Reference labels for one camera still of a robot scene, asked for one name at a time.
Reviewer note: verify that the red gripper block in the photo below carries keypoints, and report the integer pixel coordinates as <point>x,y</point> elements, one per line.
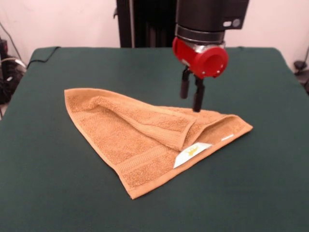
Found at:
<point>193,58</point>

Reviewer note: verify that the tan terry towel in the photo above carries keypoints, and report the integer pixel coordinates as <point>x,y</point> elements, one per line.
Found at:
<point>120,125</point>

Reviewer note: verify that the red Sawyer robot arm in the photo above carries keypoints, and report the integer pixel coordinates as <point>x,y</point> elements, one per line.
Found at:
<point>205,14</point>

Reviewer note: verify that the black plug adapter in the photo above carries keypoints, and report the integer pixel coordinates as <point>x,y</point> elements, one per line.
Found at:
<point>299,65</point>

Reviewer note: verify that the dark green table cloth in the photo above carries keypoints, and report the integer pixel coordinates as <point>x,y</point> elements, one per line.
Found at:
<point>60,169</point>

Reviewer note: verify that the black device with light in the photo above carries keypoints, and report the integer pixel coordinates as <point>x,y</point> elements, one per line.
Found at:
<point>3,46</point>

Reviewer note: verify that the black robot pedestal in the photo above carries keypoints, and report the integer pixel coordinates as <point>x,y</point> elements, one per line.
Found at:
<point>144,23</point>

